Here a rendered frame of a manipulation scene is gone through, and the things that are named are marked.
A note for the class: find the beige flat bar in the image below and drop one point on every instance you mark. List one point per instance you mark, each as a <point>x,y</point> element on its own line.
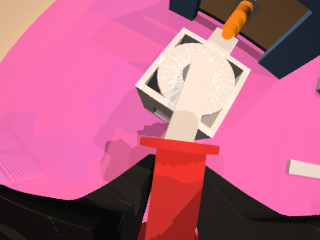
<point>303,169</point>

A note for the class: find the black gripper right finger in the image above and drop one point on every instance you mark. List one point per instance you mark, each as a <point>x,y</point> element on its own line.
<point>227,213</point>

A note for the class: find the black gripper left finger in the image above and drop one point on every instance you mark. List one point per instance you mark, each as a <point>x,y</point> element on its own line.
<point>113,212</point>

